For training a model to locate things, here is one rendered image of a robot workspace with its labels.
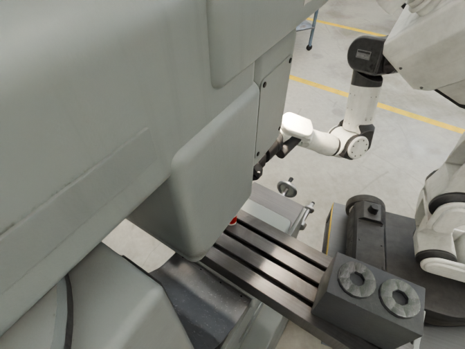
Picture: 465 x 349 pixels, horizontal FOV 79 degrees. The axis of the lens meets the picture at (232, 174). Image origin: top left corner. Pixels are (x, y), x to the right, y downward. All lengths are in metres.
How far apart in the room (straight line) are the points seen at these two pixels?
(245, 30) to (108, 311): 0.30
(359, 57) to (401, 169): 1.96
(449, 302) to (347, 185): 1.23
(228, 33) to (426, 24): 0.57
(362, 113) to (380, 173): 1.75
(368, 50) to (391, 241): 0.95
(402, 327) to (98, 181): 0.74
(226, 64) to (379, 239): 1.34
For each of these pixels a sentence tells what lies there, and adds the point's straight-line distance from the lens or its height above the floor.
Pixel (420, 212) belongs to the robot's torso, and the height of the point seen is 0.83.
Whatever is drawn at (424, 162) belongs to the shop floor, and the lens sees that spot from 3.01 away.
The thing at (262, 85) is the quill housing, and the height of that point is 1.57.
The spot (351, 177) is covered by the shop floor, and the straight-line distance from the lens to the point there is 2.58.
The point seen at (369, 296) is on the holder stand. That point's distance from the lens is 0.82.
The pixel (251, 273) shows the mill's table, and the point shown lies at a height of 0.90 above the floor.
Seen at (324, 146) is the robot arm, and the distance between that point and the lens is 0.96.
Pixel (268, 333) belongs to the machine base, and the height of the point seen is 0.20.
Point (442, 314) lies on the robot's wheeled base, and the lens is 1.54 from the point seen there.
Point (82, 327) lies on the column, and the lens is 0.32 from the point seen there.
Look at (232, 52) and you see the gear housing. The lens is 0.31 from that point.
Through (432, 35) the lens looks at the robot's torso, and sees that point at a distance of 0.79.
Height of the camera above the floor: 1.80
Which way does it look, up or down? 49 degrees down
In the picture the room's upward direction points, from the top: straight up
